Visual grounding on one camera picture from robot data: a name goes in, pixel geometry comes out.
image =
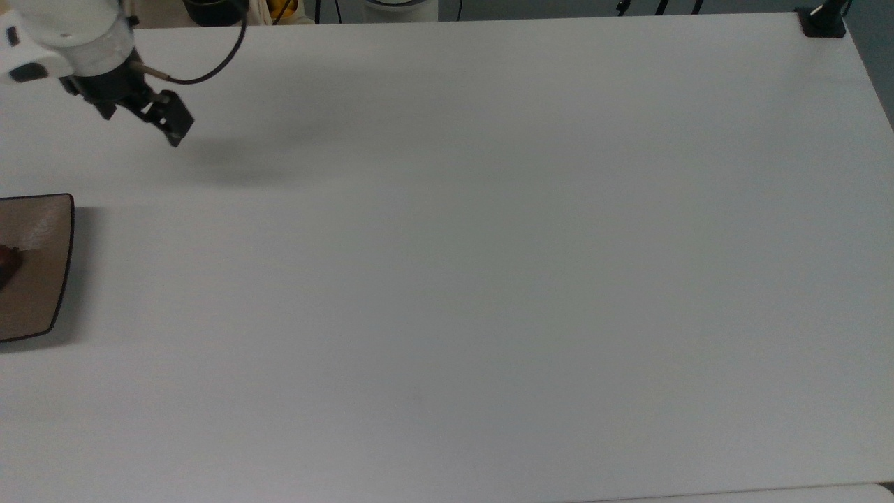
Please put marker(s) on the white cylindrical robot base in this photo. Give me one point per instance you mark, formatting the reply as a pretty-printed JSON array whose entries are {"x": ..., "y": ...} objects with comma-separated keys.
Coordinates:
[{"x": 400, "y": 8}]

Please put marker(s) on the small round brown food item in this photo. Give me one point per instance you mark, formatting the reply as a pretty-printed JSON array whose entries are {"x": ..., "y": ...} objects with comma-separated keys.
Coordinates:
[{"x": 8, "y": 262}]

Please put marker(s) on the black tripod legs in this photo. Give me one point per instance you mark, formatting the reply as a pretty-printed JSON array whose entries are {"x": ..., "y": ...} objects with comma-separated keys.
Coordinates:
[{"x": 660, "y": 6}]

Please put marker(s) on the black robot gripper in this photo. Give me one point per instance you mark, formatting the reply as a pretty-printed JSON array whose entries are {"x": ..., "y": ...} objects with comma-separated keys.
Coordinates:
[{"x": 108, "y": 85}]

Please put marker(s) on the black round pot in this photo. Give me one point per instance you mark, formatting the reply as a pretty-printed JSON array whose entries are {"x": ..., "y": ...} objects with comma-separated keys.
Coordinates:
[{"x": 213, "y": 11}]

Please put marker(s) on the black table clamp mount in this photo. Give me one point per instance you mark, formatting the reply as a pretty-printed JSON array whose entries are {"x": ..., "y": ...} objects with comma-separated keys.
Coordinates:
[{"x": 822, "y": 21}]

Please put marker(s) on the brown square ceramic plate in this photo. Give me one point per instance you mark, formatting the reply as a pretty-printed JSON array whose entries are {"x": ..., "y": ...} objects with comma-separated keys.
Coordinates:
[{"x": 42, "y": 279}]

